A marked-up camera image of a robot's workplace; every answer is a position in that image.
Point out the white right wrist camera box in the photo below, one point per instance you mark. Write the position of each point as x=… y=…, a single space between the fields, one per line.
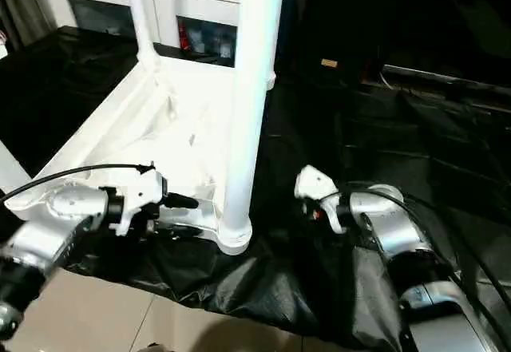
x=315 y=180

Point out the grey curtain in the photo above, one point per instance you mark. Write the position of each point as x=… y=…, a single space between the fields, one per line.
x=20 y=5

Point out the white plastic bin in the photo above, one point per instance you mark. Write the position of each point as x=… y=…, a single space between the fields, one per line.
x=2 y=48

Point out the white plastic table top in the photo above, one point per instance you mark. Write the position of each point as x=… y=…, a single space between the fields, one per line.
x=139 y=128

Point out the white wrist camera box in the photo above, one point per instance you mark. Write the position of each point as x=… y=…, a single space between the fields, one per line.
x=139 y=192
x=315 y=180

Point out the red bottle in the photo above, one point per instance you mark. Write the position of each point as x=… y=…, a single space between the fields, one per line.
x=183 y=37

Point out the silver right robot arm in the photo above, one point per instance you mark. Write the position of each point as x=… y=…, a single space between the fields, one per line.
x=395 y=228

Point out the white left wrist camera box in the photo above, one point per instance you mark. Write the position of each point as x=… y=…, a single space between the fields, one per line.
x=139 y=192

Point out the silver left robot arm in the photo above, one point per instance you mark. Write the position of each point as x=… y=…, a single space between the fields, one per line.
x=40 y=240

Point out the small gold label plate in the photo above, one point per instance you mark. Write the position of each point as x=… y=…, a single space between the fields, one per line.
x=329 y=63

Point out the white patterned jug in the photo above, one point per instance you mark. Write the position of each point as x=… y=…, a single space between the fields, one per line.
x=225 y=50

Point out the black work mat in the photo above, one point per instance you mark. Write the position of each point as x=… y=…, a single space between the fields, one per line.
x=399 y=148

